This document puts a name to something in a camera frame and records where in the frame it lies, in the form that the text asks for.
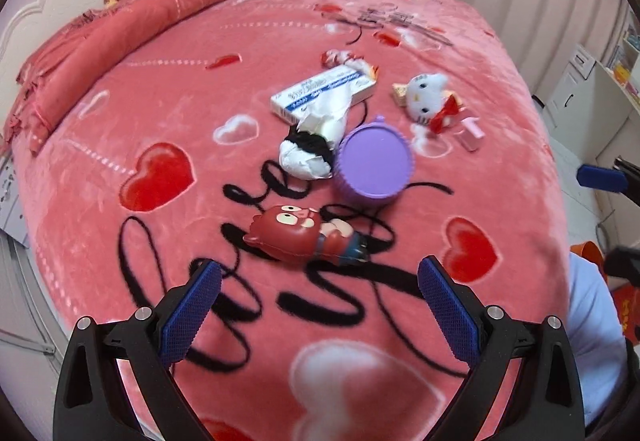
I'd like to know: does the white desk shelf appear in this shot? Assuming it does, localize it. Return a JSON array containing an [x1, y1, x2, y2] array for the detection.
[[590, 0, 640, 222]]

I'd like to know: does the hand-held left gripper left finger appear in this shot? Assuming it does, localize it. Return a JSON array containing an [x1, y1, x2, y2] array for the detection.
[[52, 258, 223, 441]]

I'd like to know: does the purple round container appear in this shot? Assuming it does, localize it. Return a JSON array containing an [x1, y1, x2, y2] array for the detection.
[[332, 114, 416, 208]]

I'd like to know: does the small pink block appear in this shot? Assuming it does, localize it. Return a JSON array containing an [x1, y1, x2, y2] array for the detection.
[[460, 116, 486, 153]]

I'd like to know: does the red printed bag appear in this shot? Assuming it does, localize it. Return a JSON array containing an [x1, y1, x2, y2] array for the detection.
[[612, 283, 640, 347]]

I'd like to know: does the printed pink blanket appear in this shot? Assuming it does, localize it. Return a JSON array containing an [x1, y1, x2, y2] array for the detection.
[[10, 0, 573, 441]]

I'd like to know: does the red bear toy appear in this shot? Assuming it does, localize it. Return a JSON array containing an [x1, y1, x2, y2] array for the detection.
[[243, 204, 371, 268]]

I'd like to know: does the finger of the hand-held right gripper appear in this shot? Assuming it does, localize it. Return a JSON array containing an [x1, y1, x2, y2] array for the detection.
[[603, 245, 640, 278], [576, 156, 640, 203]]

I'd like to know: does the white cabinet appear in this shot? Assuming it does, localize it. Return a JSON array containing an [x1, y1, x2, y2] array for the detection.
[[542, 44, 601, 128]]

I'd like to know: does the white nightstand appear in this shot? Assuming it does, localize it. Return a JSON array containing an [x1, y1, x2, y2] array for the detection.
[[0, 154, 32, 247]]

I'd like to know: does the orange bin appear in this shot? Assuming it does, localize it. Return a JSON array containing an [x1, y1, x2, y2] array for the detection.
[[571, 242, 608, 267]]

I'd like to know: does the white tissue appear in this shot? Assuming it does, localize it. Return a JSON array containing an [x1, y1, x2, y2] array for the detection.
[[278, 86, 361, 181]]

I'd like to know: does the white and blue box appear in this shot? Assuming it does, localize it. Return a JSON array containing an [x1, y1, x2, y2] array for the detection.
[[270, 66, 377, 123]]

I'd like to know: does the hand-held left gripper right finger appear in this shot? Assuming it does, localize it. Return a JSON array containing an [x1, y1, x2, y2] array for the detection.
[[417, 255, 586, 441]]

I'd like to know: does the red and white candy wrapper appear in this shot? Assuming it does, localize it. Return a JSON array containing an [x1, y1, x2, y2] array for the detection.
[[322, 48, 378, 79]]

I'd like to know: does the white cat plush toy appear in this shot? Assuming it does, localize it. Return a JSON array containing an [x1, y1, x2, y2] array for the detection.
[[402, 72, 463, 134]]

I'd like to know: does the folded red quilt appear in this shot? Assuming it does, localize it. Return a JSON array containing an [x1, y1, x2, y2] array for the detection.
[[0, 0, 321, 157]]

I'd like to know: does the light blue garment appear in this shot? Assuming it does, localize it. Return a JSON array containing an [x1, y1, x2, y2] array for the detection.
[[569, 253, 632, 432]]

